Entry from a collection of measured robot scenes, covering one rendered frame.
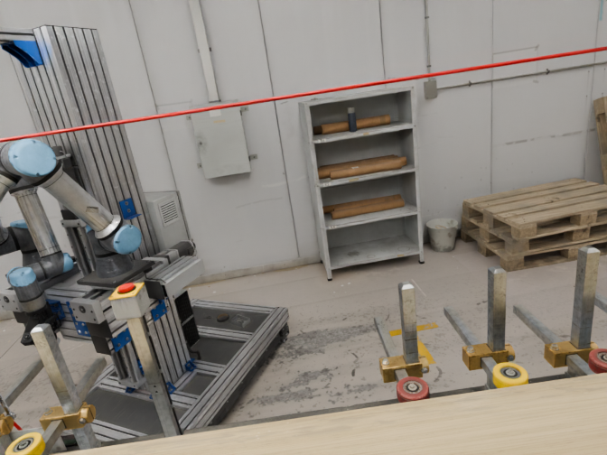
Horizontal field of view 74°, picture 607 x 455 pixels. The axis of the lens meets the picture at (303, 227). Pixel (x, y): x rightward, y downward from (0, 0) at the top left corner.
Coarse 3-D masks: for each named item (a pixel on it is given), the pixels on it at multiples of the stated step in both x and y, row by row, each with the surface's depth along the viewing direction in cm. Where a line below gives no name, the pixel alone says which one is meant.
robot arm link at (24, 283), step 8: (16, 272) 144; (24, 272) 143; (32, 272) 146; (16, 280) 142; (24, 280) 143; (32, 280) 145; (16, 288) 143; (24, 288) 143; (32, 288) 145; (40, 288) 149; (24, 296) 144; (32, 296) 145
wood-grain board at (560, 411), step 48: (528, 384) 98; (576, 384) 95; (240, 432) 96; (288, 432) 94; (336, 432) 92; (384, 432) 90; (432, 432) 88; (480, 432) 87; (528, 432) 85; (576, 432) 83
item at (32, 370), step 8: (40, 360) 146; (32, 368) 142; (40, 368) 145; (24, 376) 138; (32, 376) 140; (16, 384) 135; (24, 384) 137; (8, 392) 131; (16, 392) 133; (8, 400) 129; (0, 408) 125
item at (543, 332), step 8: (520, 304) 143; (520, 312) 139; (528, 312) 138; (528, 320) 134; (536, 320) 133; (536, 328) 130; (544, 328) 129; (544, 336) 126; (552, 336) 125; (568, 360) 115; (576, 360) 113; (576, 368) 112; (584, 368) 110
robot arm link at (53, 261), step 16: (16, 192) 152; (32, 192) 156; (32, 208) 155; (32, 224) 155; (48, 224) 159; (48, 240) 157; (48, 256) 157; (64, 256) 161; (48, 272) 157; (64, 272) 162
